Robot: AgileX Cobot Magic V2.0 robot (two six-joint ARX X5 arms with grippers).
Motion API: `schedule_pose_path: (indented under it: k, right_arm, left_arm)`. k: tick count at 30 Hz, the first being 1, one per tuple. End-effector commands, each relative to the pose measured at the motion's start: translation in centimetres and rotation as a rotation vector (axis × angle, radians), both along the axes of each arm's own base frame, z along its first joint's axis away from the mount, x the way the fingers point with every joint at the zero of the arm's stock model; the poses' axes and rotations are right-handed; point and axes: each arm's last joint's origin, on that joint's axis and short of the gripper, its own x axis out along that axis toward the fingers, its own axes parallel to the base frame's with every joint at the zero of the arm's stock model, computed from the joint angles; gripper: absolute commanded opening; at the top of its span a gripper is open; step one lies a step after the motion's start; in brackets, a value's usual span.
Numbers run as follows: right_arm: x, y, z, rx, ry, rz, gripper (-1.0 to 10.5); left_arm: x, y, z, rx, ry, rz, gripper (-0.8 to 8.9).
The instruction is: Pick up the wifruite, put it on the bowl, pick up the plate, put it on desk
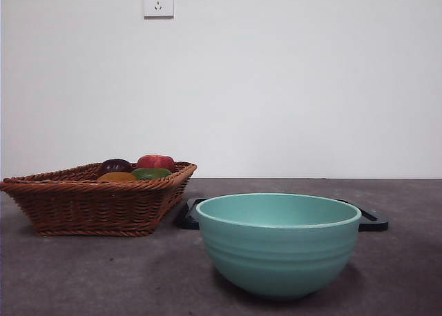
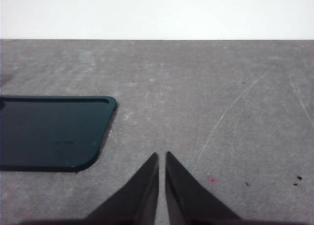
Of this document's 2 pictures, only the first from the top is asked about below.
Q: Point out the brown yellow kiwifruit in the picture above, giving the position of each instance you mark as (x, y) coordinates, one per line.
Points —
(115, 177)

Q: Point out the teal ribbed bowl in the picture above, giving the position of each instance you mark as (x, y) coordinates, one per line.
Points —
(279, 254)

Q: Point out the red apple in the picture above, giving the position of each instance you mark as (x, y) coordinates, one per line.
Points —
(155, 161)

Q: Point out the green fruit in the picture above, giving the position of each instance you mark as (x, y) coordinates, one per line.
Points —
(152, 173)

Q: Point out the black rectangular tray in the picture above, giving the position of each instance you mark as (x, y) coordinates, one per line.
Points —
(188, 216)

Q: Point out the dark purple fruit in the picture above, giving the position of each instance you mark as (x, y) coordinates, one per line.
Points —
(115, 166)

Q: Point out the brown wicker basket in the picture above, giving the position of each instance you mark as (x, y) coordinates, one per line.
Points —
(93, 205)

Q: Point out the white wall power socket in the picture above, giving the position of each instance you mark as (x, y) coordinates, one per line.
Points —
(165, 5)

